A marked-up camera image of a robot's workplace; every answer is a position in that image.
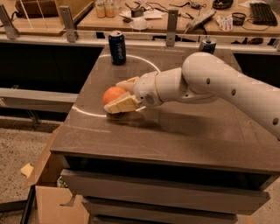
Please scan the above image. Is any white striped cup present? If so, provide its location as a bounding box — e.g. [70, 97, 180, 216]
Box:
[217, 16, 233, 32]

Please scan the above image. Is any white power strip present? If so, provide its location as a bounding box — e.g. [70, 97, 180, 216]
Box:
[186, 9, 216, 31]

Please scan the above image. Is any blue pepsi can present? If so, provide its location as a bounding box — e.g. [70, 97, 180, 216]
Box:
[108, 31, 126, 66]

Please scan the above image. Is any black mesh cup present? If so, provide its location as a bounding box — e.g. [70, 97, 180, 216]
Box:
[232, 12, 246, 26]

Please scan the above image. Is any cardboard box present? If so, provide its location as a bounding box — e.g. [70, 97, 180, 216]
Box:
[24, 126, 89, 224]

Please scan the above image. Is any white bowl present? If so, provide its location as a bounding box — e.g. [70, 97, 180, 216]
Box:
[129, 17, 150, 31]

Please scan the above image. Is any metal rail bracket middle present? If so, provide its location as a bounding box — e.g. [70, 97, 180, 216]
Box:
[59, 6, 78, 43]

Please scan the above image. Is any silver blue energy drink can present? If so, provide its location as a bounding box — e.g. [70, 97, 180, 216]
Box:
[199, 38, 216, 54]

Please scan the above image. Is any metal rail bracket right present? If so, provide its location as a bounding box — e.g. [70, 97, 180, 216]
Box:
[165, 9, 179, 46]

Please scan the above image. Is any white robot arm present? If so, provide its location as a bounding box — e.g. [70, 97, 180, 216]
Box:
[104, 52, 280, 138]

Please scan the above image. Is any grey drawer cabinet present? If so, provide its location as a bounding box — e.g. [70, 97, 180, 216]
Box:
[51, 46, 280, 224]

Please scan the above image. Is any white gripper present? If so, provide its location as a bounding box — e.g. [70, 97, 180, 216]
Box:
[104, 71, 163, 114]

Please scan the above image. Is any metal rail bracket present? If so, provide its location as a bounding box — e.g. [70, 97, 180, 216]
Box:
[165, 9, 179, 46]
[59, 6, 78, 43]
[0, 4, 19, 40]

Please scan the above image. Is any orange fruit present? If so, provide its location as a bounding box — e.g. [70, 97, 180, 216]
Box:
[102, 87, 125, 105]

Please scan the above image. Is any orange juice bottle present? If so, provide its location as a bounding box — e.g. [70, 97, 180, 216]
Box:
[104, 0, 115, 18]
[94, 0, 106, 18]

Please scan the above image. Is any black keyboard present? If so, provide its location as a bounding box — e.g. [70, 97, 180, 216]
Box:
[249, 3, 277, 26]

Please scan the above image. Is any metal rail bracket left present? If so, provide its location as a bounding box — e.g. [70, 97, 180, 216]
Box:
[0, 4, 19, 40]

